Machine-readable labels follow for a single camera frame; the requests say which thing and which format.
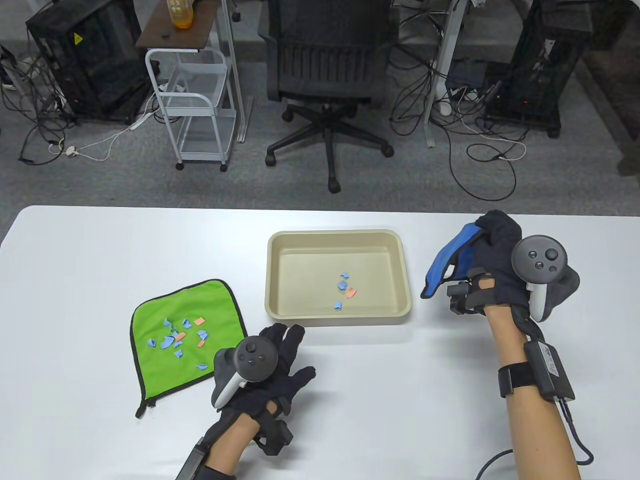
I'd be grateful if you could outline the grey and blue hand towel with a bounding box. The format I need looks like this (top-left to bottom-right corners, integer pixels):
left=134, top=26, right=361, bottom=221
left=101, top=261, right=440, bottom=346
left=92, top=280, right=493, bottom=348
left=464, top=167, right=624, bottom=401
left=421, top=223, right=486, bottom=300

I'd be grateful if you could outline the grey hand controller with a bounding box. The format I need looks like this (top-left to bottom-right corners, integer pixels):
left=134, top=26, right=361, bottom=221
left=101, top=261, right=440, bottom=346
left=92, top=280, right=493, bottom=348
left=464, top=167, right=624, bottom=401
left=511, top=235, right=581, bottom=322
left=212, top=336, right=279, bottom=411

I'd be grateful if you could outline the person's right hand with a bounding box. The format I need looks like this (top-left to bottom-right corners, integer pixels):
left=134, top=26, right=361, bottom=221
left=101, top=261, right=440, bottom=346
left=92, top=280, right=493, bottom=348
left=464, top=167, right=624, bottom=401
left=471, top=209, right=531, bottom=314

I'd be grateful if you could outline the white floor cable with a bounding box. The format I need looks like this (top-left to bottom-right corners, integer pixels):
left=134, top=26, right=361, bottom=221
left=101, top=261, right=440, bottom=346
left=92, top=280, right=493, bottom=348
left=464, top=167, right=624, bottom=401
left=466, top=140, right=528, bottom=162

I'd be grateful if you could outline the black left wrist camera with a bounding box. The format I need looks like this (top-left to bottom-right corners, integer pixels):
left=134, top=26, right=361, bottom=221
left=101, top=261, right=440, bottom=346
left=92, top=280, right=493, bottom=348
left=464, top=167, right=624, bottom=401
left=254, top=400, right=294, bottom=456

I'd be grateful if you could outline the pile of balloon pieces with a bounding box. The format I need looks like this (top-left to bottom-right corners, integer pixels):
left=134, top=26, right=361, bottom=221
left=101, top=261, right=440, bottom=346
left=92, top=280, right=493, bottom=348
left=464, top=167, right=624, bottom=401
left=146, top=315, right=210, bottom=372

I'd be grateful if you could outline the black right wrist strap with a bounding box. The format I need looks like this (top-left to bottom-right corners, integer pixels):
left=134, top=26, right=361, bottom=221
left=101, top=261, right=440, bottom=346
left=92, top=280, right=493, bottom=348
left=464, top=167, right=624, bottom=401
left=497, top=362, right=538, bottom=399

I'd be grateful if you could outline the person's right forearm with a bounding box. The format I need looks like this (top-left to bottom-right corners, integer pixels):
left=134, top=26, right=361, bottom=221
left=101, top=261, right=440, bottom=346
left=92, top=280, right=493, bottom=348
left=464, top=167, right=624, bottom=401
left=485, top=300, right=583, bottom=480

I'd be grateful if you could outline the black floor cable loop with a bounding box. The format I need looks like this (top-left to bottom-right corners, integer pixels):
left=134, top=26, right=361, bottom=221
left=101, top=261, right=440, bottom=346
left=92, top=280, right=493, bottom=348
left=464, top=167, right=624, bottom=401
left=446, top=115, right=518, bottom=202

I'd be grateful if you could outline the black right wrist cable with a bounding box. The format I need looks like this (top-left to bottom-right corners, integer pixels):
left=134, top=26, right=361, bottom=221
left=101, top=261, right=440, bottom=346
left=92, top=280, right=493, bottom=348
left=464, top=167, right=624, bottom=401
left=475, top=400, right=596, bottom=480

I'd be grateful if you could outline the white rolling cart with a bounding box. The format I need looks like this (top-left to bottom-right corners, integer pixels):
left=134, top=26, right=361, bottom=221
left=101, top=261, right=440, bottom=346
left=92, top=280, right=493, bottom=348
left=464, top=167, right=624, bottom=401
left=145, top=47, right=238, bottom=173

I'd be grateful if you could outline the black labelled right wrist box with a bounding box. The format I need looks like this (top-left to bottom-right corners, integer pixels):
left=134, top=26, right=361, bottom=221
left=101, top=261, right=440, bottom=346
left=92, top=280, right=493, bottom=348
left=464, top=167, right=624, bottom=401
left=524, top=340, right=576, bottom=403

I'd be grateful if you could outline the person's left hand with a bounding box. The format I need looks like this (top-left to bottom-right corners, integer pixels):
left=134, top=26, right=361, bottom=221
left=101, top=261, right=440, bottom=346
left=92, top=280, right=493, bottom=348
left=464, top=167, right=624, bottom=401
left=220, top=323, right=317, bottom=422

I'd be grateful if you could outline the green hand towel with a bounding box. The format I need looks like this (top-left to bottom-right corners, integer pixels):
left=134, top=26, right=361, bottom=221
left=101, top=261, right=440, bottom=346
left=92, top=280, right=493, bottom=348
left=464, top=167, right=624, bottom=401
left=130, top=279, right=251, bottom=420

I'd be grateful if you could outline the white desk leg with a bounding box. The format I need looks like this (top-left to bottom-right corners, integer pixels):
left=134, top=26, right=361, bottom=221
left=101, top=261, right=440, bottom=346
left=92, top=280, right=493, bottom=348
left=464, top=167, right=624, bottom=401
left=424, top=0, right=468, bottom=148

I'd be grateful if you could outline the grey left wrist box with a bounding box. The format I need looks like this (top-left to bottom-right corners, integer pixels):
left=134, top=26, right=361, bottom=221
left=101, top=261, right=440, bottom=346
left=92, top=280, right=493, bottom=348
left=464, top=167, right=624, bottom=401
left=175, top=437, right=212, bottom=480

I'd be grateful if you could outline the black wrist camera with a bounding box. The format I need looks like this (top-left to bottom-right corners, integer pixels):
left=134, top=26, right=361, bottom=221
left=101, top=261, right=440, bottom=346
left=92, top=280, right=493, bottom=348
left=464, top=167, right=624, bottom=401
left=254, top=400, right=294, bottom=456
left=446, top=280, right=493, bottom=316

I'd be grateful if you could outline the tangle of black cables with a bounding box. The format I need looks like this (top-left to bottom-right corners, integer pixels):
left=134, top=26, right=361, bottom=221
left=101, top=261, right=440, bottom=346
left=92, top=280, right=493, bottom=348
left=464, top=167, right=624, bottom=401
left=0, top=45, right=83, bottom=166

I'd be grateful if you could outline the beige plastic tray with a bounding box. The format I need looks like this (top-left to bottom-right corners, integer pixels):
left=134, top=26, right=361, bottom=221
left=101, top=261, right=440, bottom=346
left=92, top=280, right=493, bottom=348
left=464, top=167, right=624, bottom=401
left=265, top=229, right=414, bottom=326

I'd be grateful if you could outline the dark grey box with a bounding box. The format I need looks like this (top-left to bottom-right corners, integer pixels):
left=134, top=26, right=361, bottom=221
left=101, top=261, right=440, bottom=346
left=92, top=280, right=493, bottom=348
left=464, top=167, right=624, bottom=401
left=446, top=59, right=488, bottom=90

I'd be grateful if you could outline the black computer tower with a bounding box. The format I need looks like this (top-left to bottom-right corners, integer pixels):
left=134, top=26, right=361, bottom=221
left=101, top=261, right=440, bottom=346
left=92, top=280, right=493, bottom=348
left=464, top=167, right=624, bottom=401
left=25, top=0, right=151, bottom=123
left=485, top=0, right=601, bottom=139

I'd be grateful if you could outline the orange drink bottle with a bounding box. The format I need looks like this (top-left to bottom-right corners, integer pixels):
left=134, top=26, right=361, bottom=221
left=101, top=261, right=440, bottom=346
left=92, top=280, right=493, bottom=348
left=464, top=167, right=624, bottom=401
left=167, top=0, right=195, bottom=29

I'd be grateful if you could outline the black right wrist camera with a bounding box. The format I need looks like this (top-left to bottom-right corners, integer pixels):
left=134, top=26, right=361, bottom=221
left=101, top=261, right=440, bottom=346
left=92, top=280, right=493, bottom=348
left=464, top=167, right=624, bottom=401
left=446, top=280, right=493, bottom=316

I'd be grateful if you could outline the brown top side table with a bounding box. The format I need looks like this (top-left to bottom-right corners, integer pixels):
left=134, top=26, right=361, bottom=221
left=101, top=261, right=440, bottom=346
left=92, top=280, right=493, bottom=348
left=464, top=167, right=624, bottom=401
left=136, top=0, right=253, bottom=144

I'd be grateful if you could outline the black office chair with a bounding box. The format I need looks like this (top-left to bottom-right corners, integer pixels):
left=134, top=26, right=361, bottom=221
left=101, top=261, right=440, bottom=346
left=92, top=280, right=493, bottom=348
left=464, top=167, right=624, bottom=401
left=257, top=0, right=401, bottom=195

